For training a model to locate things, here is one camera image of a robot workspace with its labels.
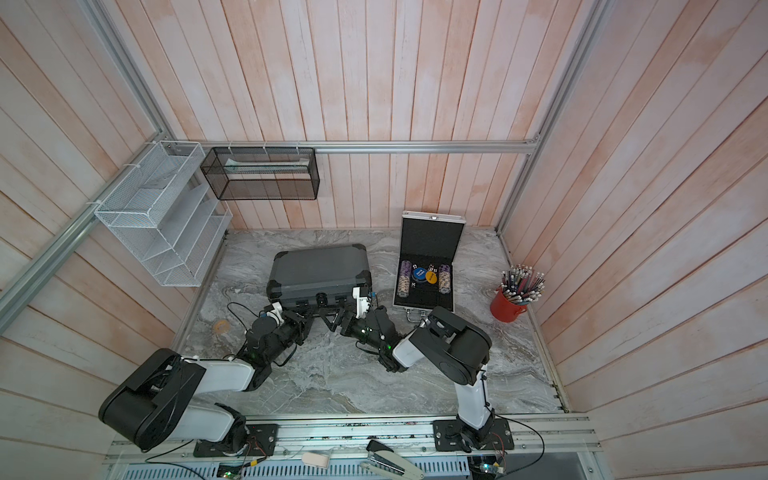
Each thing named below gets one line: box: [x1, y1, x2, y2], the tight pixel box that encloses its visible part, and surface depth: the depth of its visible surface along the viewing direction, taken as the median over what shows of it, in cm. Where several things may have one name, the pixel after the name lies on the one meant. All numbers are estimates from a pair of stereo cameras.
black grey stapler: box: [360, 440, 425, 480], surface depth 71 cm
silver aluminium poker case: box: [393, 211, 466, 322], surface depth 102 cm
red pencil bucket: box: [490, 287, 528, 323], surface depth 90 cm
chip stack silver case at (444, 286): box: [438, 264, 451, 295], surface depth 103 cm
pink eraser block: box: [302, 452, 329, 468], surface depth 71 cm
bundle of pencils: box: [500, 264, 546, 305], surface depth 87 cm
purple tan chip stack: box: [397, 260, 412, 298], surface depth 103 cm
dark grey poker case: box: [266, 244, 372, 305], surface depth 91 cm
